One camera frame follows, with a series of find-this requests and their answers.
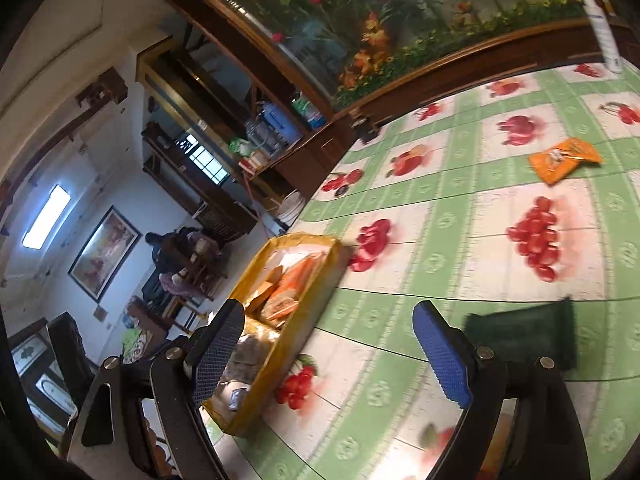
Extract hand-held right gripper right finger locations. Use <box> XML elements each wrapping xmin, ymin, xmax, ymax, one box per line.
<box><xmin>412</xmin><ymin>299</ymin><xmax>592</xmax><ymax>480</ymax></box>

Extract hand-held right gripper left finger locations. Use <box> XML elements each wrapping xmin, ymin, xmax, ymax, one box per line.
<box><xmin>65</xmin><ymin>298</ymin><xmax>247</xmax><ymax>480</ymax></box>

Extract yellow-lined white tray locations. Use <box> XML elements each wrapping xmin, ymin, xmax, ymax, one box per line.
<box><xmin>200</xmin><ymin>231</ymin><xmax>342</xmax><ymax>437</ymax></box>

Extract dark green packet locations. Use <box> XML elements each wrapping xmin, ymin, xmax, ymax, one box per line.
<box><xmin>465</xmin><ymin>299</ymin><xmax>577</xmax><ymax>372</ymax></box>

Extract white plastic bucket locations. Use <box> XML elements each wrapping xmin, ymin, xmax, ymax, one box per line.
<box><xmin>276</xmin><ymin>190</ymin><xmax>306</xmax><ymax>232</ymax></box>

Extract barred window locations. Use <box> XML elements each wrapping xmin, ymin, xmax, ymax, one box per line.
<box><xmin>185</xmin><ymin>135</ymin><xmax>236</xmax><ymax>186</ymax></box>

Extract ceiling light panel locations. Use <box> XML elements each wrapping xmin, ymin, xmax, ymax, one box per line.
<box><xmin>22</xmin><ymin>184</ymin><xmax>71</xmax><ymax>249</ymax></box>

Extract grey kettle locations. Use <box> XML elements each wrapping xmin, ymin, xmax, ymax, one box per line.
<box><xmin>245</xmin><ymin>120</ymin><xmax>271</xmax><ymax>151</ymax></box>

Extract small orange snack packet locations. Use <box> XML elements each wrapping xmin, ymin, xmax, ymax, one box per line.
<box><xmin>529</xmin><ymin>137</ymin><xmax>604</xmax><ymax>184</ymax></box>

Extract dark wooden sideboard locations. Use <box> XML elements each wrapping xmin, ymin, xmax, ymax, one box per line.
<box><xmin>250</xmin><ymin>17</ymin><xmax>640</xmax><ymax>201</ymax></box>

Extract dark glass jar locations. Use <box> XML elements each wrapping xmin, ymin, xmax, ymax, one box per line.
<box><xmin>350</xmin><ymin>110</ymin><xmax>382</xmax><ymax>144</ymax></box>

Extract blue thermos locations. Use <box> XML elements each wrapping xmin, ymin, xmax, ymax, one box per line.
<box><xmin>262</xmin><ymin>102</ymin><xmax>301</xmax><ymax>144</ymax></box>

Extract artificial flower glass display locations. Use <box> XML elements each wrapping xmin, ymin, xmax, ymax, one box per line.
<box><xmin>150</xmin><ymin>0</ymin><xmax>601</xmax><ymax>111</ymax></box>

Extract white spray bottle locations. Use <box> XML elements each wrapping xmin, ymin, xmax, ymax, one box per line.
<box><xmin>577</xmin><ymin>0</ymin><xmax>624</xmax><ymax>74</ymax></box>

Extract framed wall picture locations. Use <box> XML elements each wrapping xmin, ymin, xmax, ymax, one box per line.
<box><xmin>68</xmin><ymin>205</ymin><xmax>141</xmax><ymax>302</ymax></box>

